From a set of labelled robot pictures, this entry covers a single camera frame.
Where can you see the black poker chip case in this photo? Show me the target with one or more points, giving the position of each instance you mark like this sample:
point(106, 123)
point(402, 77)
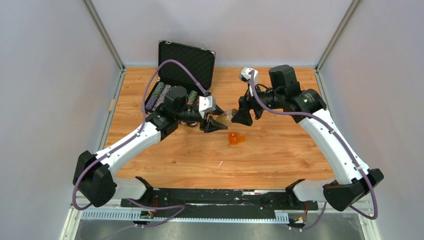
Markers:
point(199, 62)

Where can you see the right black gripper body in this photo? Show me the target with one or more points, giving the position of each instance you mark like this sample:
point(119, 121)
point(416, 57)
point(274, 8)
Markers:
point(247, 101)

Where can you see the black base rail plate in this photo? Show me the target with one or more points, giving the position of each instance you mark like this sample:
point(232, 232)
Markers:
point(222, 204)

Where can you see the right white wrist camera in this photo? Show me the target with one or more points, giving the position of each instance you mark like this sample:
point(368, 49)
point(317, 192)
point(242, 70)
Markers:
point(249, 76)

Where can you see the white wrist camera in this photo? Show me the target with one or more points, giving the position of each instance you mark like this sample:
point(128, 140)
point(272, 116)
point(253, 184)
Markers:
point(249, 76)
point(207, 104)

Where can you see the clear pill bottle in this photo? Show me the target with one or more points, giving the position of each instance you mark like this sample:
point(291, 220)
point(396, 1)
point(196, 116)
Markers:
point(226, 117)

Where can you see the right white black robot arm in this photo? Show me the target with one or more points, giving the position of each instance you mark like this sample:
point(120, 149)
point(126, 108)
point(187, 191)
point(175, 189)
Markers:
point(353, 178)

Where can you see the orange pill organizer box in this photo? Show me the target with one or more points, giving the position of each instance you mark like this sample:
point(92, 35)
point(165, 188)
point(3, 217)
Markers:
point(234, 138)

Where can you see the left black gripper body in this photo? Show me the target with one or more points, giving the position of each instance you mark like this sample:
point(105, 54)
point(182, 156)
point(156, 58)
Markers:
point(204, 126)

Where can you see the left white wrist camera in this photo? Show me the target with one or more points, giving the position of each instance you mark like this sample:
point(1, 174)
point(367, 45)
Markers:
point(207, 104)

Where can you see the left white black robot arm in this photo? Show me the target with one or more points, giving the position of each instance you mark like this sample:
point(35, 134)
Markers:
point(94, 175)

